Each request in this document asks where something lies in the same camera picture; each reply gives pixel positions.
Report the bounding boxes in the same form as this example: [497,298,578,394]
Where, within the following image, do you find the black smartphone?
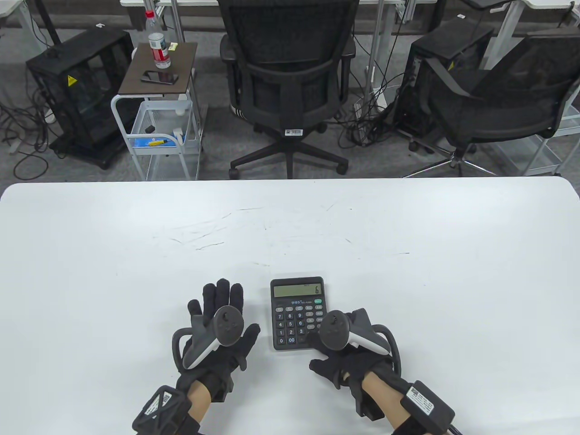
[140,71,180,85]

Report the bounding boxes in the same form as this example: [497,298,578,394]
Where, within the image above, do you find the clear bottle with red cap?
[145,10,172,69]

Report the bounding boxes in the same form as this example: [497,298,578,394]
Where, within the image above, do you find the person's right hand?
[307,332,401,418]

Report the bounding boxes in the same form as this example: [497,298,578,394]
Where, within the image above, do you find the black chair with chrome base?
[402,29,580,178]

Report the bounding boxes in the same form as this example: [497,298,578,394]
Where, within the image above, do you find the black framed wrist camera mount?
[131,385,201,435]

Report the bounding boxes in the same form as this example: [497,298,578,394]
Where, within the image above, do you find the white desk with thick leg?
[462,0,580,71]

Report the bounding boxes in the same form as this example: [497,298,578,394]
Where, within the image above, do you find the white desk with metal legs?
[120,0,438,110]

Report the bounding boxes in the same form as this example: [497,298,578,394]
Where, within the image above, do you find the person's right forearm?
[362,372,411,425]

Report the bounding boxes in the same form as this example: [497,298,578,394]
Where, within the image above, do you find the black calculator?
[271,276,328,352]

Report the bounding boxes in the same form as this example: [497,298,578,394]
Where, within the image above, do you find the black cabinet with yellow label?
[26,28,135,170]

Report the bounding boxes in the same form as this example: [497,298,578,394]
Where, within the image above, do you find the grey white right hand controller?
[319,309,402,377]

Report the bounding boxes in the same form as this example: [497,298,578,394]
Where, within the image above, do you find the black wrist box with strap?
[392,381,464,435]

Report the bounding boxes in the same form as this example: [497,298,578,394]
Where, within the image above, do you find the black mesh office chair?
[218,0,359,180]

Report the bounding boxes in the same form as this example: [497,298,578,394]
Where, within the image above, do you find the tangle of black cables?
[326,18,411,146]
[0,84,60,180]

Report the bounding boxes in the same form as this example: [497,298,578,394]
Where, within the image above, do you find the white power strip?
[354,100,369,140]

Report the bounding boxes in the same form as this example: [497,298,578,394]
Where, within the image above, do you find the white cart with brown top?
[111,42,203,181]

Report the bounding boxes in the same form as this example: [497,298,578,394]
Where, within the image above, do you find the grey white left hand controller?
[171,306,245,370]

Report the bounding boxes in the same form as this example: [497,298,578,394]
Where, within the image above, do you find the grey white hand controller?
[319,309,402,377]
[171,306,245,370]

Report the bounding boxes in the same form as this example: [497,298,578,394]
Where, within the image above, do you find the black computer tower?
[393,18,494,152]

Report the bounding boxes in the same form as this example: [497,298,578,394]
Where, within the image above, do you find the person's left forearm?
[187,378,212,423]

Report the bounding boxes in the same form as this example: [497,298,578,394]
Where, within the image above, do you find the person's left hand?
[177,279,261,402]

